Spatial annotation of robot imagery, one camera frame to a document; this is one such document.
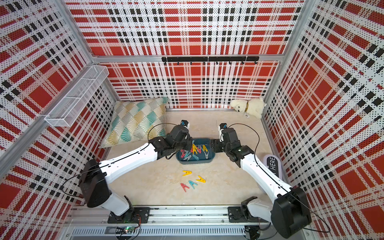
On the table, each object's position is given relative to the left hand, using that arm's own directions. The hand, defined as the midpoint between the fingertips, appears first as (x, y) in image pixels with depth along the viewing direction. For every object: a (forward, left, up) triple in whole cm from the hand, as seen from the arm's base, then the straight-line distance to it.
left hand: (192, 140), depth 82 cm
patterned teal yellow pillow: (+16, +37, -1) cm, 40 cm away
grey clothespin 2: (-3, +4, -16) cm, 17 cm away
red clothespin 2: (-1, +7, -15) cm, 17 cm away
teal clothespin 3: (-18, +1, -17) cm, 25 cm away
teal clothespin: (-2, -1, -16) cm, 16 cm away
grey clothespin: (-1, -8, -16) cm, 18 cm away
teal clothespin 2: (-1, +4, -16) cm, 16 cm away
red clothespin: (+3, -4, -16) cm, 16 cm away
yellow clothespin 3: (-12, +4, -17) cm, 21 cm away
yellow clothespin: (+4, -7, -16) cm, 18 cm away
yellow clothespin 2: (-16, -5, -17) cm, 24 cm away
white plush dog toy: (+36, -45, -11) cm, 59 cm away
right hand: (0, -14, -1) cm, 14 cm away
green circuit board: (-40, +29, -16) cm, 52 cm away
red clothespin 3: (-20, +5, -17) cm, 26 cm away
